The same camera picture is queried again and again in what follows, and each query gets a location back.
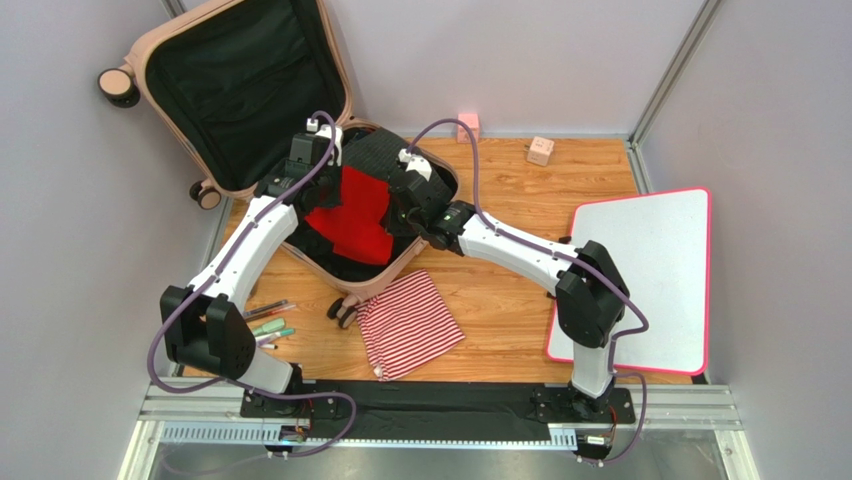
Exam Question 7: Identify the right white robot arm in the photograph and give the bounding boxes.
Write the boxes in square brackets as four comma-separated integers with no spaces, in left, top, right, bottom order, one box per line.
[388,150,630,421]

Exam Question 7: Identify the red white striped cloth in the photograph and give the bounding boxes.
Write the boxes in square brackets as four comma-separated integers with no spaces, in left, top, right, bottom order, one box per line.
[356,270,465,382]

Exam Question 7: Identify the green marker pens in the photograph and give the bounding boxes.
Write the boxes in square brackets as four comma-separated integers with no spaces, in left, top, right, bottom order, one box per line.
[252,318,295,349]

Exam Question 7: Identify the pink suitcase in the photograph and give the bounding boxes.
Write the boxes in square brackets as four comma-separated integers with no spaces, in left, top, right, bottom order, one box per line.
[98,1,427,328]

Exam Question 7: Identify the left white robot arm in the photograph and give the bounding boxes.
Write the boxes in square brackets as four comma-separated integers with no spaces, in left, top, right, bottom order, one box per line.
[148,125,343,400]

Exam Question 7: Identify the white board pink edge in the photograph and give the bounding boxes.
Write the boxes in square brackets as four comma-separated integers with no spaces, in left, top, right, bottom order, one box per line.
[570,187,712,376]

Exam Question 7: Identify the dark pinstripe shirt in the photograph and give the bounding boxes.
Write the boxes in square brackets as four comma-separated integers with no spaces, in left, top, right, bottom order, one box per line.
[342,127,458,199]

